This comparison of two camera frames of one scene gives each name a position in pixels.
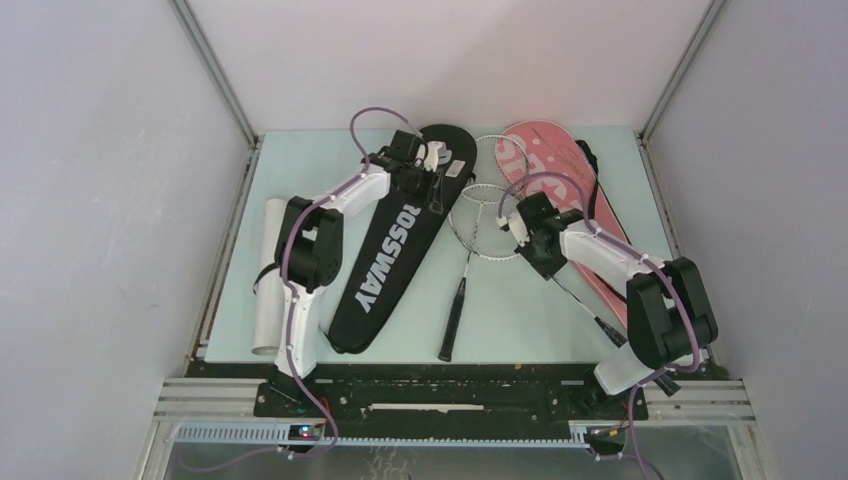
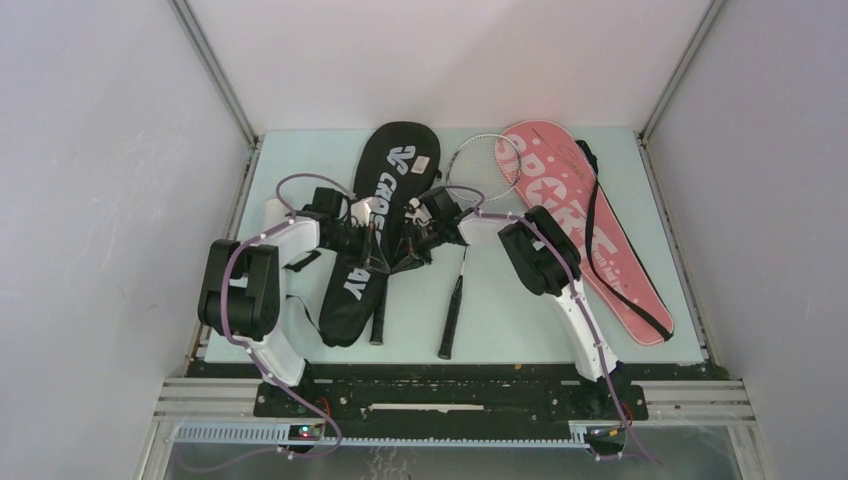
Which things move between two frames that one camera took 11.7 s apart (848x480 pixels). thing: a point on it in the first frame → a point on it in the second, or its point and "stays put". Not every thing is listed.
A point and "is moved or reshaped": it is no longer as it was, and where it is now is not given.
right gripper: (546, 270) → (421, 251)
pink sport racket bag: (540, 157) stays put
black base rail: (548, 391) stays put
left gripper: (434, 188) → (363, 251)
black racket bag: (398, 241) is moved or reshaped
